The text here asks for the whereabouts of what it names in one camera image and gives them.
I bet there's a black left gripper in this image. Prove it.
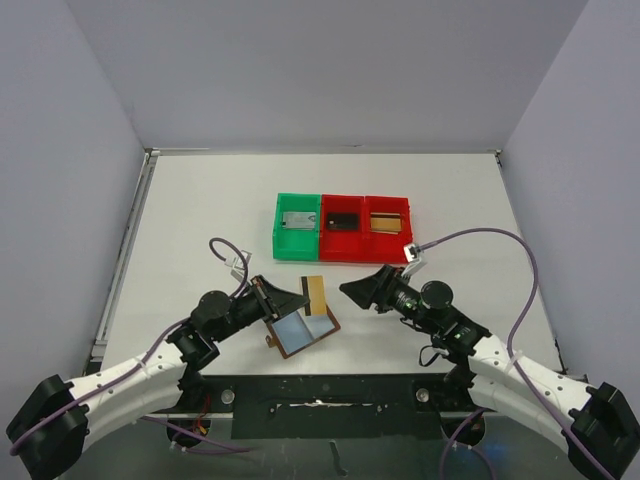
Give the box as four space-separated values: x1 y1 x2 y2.
212 274 309 342

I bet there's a brown leather card holder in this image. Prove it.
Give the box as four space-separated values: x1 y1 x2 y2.
265 311 341 359

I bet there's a striped gold card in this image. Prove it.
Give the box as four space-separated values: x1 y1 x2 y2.
300 275 329 317

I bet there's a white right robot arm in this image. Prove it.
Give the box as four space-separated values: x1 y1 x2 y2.
339 265 639 479

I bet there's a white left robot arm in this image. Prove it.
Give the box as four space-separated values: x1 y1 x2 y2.
6 275 309 479

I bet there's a silver card in green bin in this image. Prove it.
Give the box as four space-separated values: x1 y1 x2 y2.
280 211 317 230

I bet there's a black card in red bin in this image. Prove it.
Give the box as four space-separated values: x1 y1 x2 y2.
326 212 360 231

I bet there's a red plastic bin right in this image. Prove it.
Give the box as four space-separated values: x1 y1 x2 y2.
363 196 413 264

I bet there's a red plastic bin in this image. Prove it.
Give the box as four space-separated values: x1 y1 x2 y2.
319 194 364 263
363 196 413 264

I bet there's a green plastic bin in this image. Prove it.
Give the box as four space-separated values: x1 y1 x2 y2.
272 193 321 262

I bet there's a red plastic bin middle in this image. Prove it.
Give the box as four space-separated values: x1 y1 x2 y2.
319 194 364 263

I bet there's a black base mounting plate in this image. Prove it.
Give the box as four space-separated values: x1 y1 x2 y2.
162 372 476 440

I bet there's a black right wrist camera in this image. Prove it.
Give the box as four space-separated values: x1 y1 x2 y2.
420 280 454 312

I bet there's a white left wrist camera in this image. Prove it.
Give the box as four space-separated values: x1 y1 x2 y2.
224 250 252 282

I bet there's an aluminium left frame rail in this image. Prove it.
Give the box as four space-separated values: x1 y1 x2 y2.
89 149 159 362

